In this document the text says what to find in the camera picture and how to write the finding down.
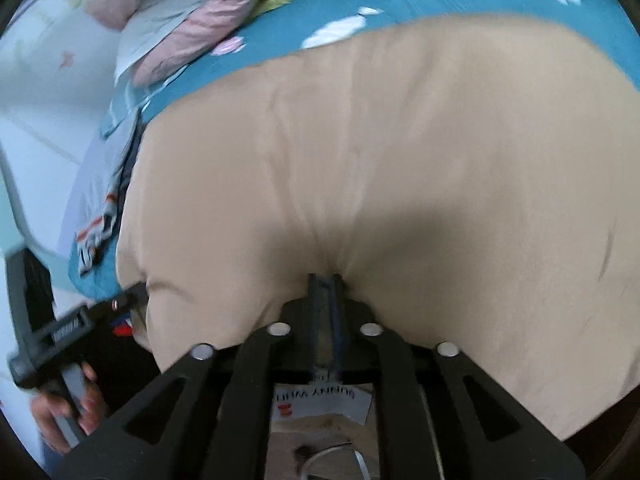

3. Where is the tan garment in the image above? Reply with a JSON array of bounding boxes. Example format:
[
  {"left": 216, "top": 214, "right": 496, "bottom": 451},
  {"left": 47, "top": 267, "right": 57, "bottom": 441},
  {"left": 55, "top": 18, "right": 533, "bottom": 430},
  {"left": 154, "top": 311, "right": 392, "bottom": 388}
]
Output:
[{"left": 116, "top": 16, "right": 639, "bottom": 438}]

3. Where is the person's left hand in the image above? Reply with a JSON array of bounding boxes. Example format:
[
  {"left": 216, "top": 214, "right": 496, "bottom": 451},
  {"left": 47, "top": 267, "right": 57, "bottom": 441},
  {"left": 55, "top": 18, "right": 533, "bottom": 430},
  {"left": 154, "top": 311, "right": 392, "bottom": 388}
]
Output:
[{"left": 30, "top": 363, "right": 106, "bottom": 454}]

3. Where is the striped blue pillow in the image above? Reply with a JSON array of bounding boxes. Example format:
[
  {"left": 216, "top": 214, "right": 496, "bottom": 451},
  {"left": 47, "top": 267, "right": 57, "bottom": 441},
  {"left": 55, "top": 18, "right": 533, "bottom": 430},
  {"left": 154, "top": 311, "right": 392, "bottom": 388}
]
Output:
[{"left": 99, "top": 66, "right": 186, "bottom": 140}]

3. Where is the light grey pillow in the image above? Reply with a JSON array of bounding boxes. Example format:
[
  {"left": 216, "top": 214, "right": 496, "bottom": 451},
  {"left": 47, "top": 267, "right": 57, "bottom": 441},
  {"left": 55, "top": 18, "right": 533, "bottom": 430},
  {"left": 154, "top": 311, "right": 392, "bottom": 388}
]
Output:
[{"left": 114, "top": 0, "right": 203, "bottom": 84}]

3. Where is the pink quilt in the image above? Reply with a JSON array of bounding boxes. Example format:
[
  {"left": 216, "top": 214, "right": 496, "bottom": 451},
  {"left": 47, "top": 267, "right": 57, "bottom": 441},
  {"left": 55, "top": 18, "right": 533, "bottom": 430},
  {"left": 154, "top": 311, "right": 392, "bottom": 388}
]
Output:
[{"left": 85, "top": 0, "right": 258, "bottom": 88}]

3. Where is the teal quilted bed mat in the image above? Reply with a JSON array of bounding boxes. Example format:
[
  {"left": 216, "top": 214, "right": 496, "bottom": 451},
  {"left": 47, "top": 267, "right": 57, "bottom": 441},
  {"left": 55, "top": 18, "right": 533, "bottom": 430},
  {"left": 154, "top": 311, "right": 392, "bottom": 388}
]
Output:
[{"left": 61, "top": 0, "right": 639, "bottom": 299}]

